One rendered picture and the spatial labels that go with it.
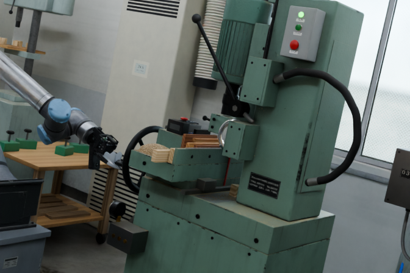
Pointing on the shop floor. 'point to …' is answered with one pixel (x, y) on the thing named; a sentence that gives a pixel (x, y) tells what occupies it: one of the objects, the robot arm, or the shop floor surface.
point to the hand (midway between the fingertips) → (117, 168)
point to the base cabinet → (211, 250)
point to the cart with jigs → (58, 164)
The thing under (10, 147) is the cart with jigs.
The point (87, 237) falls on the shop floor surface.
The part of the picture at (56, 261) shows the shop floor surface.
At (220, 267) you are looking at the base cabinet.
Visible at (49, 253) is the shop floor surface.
